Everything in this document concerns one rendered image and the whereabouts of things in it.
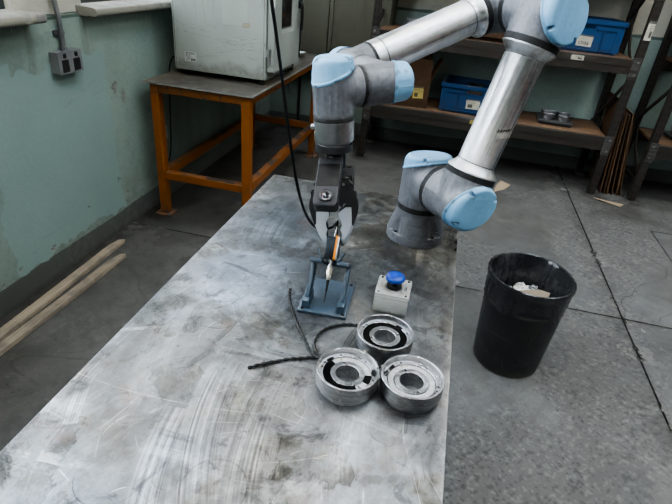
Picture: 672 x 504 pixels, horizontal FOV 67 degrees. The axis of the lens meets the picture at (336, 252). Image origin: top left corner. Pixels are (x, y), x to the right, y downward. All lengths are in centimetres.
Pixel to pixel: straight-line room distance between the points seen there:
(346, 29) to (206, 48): 176
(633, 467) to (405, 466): 144
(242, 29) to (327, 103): 208
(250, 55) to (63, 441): 243
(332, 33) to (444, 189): 351
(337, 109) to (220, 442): 58
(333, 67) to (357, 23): 363
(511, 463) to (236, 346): 124
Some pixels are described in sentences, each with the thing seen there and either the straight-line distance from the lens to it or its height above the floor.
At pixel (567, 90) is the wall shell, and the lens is 484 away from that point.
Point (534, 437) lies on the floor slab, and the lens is 208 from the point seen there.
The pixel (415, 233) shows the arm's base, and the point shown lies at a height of 84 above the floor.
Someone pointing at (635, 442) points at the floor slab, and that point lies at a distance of 226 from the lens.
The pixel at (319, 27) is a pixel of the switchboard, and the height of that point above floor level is 92.
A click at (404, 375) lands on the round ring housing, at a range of 90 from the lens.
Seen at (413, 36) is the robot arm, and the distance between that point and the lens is 114.
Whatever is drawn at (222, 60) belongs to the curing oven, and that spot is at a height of 89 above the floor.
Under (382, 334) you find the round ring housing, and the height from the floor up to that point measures 82.
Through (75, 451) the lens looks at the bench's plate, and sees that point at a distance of 84.
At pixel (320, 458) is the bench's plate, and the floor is 80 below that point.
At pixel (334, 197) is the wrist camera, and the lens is 92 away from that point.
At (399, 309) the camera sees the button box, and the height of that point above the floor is 82.
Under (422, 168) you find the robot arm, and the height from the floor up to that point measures 101.
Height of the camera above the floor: 142
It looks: 30 degrees down
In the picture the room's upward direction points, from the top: 6 degrees clockwise
